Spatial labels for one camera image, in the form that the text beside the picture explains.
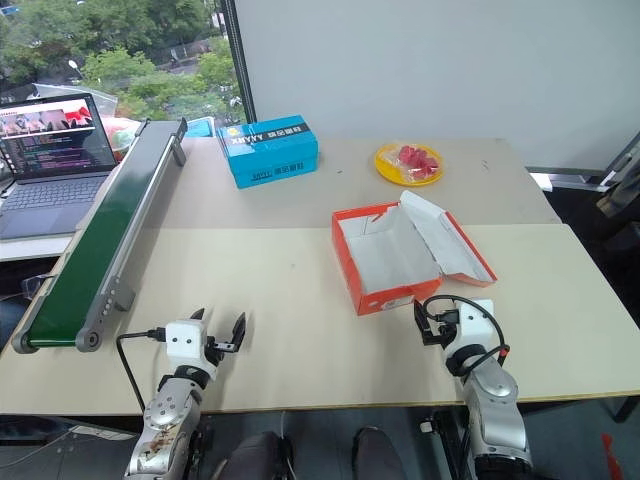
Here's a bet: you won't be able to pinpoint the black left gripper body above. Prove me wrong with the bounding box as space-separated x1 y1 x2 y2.
202 335 238 370

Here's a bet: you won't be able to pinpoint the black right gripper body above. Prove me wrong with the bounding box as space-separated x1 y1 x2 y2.
428 321 459 351

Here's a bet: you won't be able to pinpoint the orange shoe box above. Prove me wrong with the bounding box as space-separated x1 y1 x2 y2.
330 189 499 318

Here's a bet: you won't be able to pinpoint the blue cardboard box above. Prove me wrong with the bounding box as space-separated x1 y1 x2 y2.
215 114 321 191

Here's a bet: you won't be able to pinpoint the dark rounded shape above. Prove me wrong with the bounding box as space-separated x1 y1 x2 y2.
351 426 407 480
218 431 295 480

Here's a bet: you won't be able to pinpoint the yellow round plate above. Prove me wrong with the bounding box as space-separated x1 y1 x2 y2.
374 142 446 187

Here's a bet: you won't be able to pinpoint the red fruits in clear bag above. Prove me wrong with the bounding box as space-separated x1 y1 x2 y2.
383 144 442 179

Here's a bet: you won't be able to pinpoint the white side desk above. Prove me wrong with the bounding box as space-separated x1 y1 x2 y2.
0 231 77 263

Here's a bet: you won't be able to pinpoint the blue plastic bin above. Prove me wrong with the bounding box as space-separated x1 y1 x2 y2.
183 115 217 140

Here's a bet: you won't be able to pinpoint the open grey laptop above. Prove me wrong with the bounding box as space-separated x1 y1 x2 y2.
0 92 119 242

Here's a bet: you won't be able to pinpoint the red green items clear bag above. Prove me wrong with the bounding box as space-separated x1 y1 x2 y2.
101 115 142 162

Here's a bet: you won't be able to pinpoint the grey partition base foot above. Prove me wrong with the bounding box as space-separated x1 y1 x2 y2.
527 140 640 193

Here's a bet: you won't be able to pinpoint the white partition panel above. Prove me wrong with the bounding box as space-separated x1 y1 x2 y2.
233 0 640 172

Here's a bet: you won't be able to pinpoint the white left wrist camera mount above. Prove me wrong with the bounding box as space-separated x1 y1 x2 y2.
164 319 209 360

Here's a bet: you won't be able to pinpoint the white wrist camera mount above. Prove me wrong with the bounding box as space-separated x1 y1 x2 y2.
164 319 209 360
455 298 497 350

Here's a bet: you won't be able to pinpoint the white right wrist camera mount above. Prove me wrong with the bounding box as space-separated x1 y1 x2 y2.
455 298 497 350

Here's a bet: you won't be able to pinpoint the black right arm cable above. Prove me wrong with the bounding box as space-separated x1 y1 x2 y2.
421 293 512 364

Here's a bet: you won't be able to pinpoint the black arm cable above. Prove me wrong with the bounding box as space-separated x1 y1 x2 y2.
115 327 167 414
421 293 512 364

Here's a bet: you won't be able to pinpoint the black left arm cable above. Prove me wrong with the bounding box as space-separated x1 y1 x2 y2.
115 327 167 414

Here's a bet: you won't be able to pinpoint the green conveyor belt grey frame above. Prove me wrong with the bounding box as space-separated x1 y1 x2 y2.
11 117 189 355

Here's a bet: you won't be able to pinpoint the black window frame post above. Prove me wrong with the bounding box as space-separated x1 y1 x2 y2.
219 0 257 125

